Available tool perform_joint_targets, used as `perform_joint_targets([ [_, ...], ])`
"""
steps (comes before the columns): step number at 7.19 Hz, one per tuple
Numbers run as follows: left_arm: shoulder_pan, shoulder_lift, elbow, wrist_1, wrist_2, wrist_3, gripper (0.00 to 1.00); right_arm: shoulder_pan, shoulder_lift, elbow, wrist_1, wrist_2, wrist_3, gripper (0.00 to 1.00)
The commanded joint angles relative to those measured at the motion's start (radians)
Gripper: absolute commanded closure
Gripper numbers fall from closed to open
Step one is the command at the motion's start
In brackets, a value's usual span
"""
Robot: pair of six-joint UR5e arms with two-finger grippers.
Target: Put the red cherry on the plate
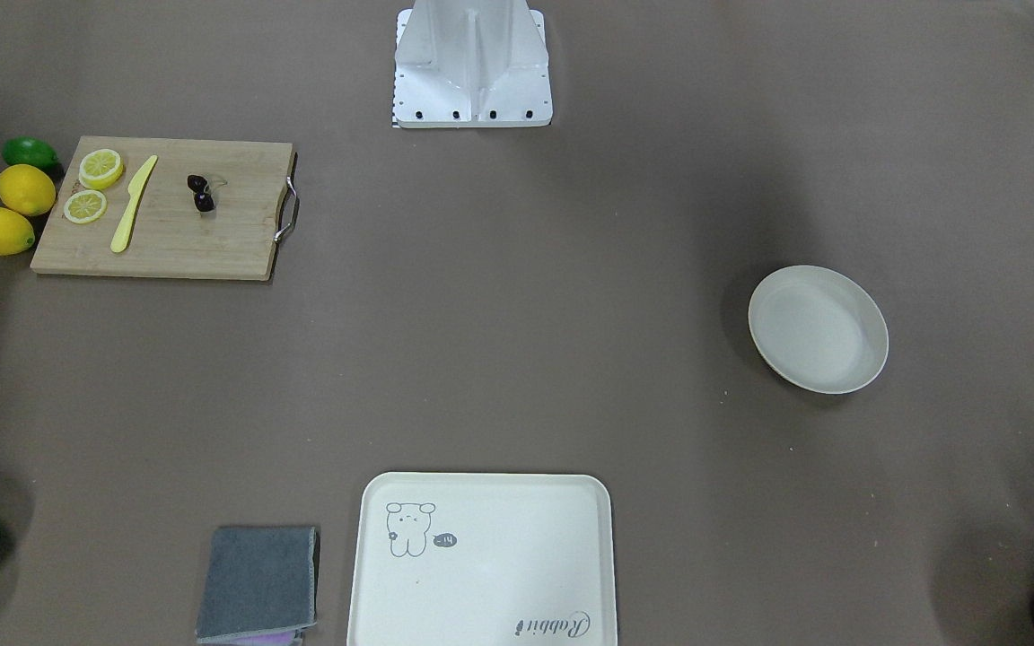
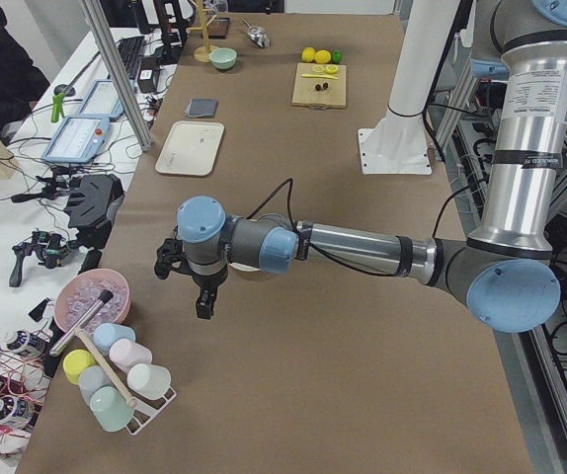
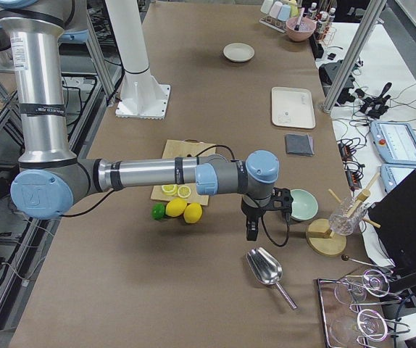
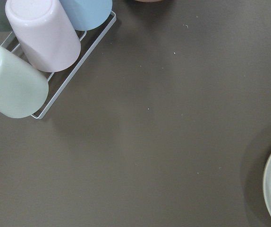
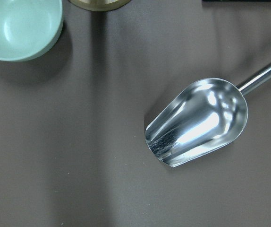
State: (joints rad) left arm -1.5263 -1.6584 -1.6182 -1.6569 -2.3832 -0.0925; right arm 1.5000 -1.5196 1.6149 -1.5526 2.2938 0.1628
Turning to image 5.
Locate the stainless steel scoop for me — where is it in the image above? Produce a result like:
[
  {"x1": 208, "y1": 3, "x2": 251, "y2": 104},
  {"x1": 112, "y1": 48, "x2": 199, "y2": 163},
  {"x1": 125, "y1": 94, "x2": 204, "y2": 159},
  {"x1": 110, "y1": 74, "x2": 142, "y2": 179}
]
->
[{"x1": 145, "y1": 63, "x2": 271, "y2": 167}]

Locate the brown paper table cover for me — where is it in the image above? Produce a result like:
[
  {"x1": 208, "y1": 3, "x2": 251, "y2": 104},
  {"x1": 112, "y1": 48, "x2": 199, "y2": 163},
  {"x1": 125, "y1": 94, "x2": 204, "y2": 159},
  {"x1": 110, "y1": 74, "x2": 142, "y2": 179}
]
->
[{"x1": 0, "y1": 0, "x2": 271, "y2": 227}]

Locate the round wooden stand base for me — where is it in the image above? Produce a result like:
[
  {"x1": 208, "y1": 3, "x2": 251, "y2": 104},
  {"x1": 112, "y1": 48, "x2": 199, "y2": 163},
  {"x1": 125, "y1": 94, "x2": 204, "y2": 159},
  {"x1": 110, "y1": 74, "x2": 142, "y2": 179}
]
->
[{"x1": 69, "y1": 0, "x2": 131, "y2": 12}]

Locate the black monitor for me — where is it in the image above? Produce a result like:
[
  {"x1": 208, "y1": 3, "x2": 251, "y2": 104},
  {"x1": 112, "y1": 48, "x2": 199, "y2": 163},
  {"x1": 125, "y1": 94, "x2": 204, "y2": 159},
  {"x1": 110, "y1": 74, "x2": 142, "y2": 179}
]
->
[{"x1": 202, "y1": 0, "x2": 271, "y2": 2}]

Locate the mint green bowl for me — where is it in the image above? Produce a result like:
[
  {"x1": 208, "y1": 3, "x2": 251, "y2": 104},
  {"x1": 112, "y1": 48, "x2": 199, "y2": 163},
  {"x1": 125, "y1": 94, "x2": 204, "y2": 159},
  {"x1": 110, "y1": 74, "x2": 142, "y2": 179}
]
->
[{"x1": 0, "y1": 0, "x2": 64, "y2": 62}]

